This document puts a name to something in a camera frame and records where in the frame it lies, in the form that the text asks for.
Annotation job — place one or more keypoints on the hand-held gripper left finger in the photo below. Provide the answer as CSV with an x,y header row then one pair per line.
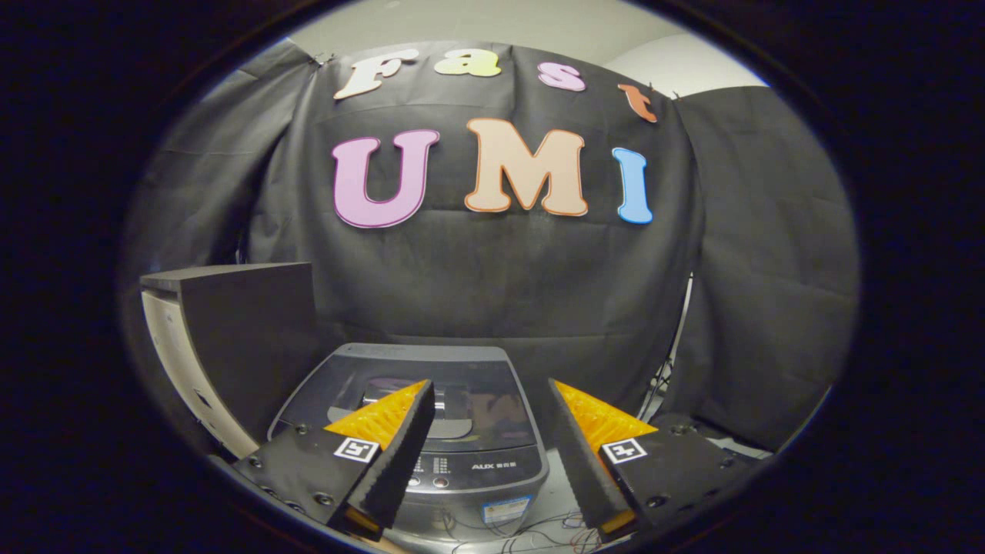
x,y
400,454

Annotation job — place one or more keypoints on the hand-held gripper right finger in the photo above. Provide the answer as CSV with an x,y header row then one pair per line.
x,y
585,454

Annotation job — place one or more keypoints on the grey washing machine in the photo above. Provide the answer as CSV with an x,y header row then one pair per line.
x,y
492,477

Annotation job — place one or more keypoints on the black light stand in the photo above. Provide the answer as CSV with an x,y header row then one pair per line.
x,y
677,338

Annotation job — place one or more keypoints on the dark cabinet with beige door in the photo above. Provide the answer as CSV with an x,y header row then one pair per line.
x,y
254,338

